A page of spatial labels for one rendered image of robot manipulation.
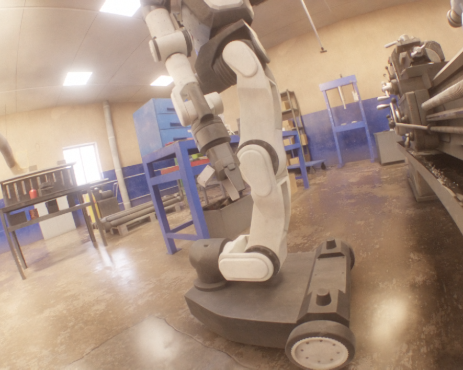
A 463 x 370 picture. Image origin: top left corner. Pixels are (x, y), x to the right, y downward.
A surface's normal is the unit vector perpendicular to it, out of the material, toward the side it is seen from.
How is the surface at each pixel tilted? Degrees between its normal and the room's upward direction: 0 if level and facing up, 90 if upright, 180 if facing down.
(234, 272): 90
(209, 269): 90
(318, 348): 90
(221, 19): 128
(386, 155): 90
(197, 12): 99
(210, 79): 112
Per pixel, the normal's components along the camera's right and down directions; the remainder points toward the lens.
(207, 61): -0.44, 0.21
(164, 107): 0.76, -0.11
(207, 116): 0.41, 0.89
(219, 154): 0.09, -0.23
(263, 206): -0.24, 0.58
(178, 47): 0.41, 0.71
